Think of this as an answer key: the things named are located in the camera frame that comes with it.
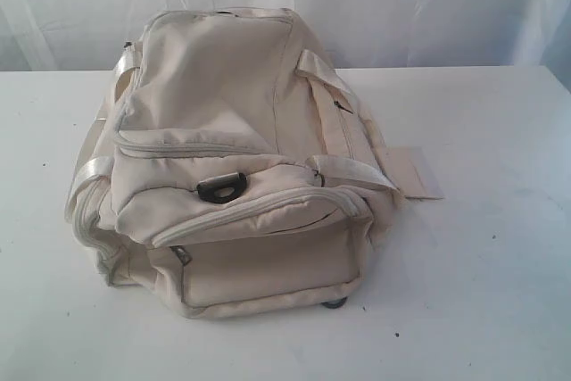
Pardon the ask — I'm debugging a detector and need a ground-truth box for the cream fabric duffel bag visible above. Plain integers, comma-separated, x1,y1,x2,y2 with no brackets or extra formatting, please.
65,8,443,319

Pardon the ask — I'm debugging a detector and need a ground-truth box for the white backdrop curtain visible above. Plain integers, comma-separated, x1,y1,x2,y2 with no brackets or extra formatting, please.
1,0,570,80

